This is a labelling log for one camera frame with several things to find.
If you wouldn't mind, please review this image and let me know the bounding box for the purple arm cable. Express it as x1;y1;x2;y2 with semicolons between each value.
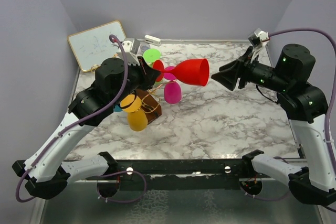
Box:
15;34;148;204
244;27;336;213

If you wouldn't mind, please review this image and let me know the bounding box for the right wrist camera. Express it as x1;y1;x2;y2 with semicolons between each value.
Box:
248;28;270;60

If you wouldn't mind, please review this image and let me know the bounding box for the yellow wine glass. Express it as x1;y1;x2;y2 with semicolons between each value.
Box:
120;94;148;132

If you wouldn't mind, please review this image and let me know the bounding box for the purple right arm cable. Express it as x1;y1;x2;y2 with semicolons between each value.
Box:
244;27;336;213

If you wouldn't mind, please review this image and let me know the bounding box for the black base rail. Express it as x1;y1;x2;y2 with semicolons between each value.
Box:
85;150;272;191

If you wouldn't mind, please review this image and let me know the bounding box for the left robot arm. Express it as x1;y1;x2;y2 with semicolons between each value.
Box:
12;57;160;199

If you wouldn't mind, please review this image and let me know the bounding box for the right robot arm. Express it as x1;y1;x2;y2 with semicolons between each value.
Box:
211;44;335;207

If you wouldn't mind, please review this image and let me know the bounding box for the gold wire glass rack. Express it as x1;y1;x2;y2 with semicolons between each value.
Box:
90;62;169;125

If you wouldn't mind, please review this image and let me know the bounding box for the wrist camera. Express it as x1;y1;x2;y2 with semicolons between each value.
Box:
121;38;140;66
248;28;270;60

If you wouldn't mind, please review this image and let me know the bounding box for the green wine glass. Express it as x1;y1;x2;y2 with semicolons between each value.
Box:
142;48;163;70

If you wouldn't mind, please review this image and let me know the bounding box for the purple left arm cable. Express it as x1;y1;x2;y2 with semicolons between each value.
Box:
15;34;148;204

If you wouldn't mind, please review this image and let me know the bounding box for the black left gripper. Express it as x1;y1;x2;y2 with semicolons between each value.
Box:
111;56;161;106

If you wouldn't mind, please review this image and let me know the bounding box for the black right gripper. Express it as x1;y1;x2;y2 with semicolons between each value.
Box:
212;46;290;92

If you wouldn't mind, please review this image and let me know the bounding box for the blue wine glass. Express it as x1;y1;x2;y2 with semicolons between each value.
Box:
113;104;122;113

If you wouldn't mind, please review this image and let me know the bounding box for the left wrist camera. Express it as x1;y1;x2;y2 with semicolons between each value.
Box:
121;38;140;66

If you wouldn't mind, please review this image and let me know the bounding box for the red wine glass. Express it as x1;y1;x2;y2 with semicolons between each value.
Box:
153;58;209;87

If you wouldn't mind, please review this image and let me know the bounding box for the pink wine glass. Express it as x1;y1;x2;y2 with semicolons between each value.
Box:
163;73;182;104

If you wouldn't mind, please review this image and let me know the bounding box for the gold framed whiteboard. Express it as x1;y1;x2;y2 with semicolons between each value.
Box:
68;20;126;72

